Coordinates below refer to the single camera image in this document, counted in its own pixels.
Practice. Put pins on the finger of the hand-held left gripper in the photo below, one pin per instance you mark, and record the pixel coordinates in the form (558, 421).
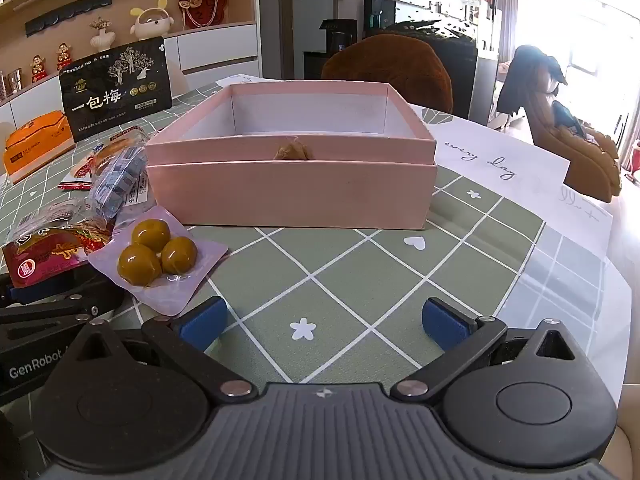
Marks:
(45, 316)
(95, 287)

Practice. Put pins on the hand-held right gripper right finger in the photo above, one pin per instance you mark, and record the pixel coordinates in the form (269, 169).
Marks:
(444, 327)

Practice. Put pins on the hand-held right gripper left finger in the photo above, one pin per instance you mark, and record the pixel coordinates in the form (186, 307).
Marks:
(205, 322)

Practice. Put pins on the vacuum packet of three eggs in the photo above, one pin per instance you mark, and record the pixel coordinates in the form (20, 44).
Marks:
(150, 255)

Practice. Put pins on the clear bag of blue candies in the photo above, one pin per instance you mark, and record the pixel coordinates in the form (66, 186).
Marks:
(117, 180)

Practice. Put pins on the small red snack packet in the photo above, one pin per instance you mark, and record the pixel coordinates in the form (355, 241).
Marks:
(77, 175)

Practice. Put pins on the orange packet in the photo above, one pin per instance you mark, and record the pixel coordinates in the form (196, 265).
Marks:
(35, 145)

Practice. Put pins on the white paper table mat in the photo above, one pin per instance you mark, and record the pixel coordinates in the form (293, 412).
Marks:
(500, 160)

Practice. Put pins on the black snack bag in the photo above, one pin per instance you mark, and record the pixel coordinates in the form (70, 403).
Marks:
(115, 95)

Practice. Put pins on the brown massage chair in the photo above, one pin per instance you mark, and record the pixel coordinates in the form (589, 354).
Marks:
(590, 165)

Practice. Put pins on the red doll figurine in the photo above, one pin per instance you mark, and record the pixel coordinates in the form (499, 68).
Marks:
(63, 57)
(39, 69)

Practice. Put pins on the dark blue garment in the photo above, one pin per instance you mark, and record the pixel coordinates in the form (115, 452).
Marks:
(567, 120)

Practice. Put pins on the white vase with flowers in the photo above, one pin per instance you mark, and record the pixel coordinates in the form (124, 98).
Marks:
(102, 37)

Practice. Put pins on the red object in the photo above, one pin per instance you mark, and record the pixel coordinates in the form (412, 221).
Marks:
(636, 157)

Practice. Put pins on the dark jacket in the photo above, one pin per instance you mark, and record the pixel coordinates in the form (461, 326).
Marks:
(530, 75)

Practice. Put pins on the white sideboard cabinet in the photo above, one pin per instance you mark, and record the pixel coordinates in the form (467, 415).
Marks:
(215, 45)

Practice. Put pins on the white rabbit figurine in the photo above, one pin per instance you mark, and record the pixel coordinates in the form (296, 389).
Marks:
(150, 22)

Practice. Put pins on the dark leaf-patterned cover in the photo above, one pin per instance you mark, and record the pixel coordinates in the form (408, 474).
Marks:
(450, 45)

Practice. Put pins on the red ornament with pearls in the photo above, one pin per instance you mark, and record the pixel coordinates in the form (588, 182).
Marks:
(200, 5)

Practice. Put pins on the black countertop appliance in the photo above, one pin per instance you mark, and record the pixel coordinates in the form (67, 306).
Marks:
(340, 40)

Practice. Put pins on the black water dispenser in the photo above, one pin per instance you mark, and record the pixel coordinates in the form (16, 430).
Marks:
(380, 10)

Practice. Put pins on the black wall hook rail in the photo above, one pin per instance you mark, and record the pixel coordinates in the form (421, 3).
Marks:
(65, 15)

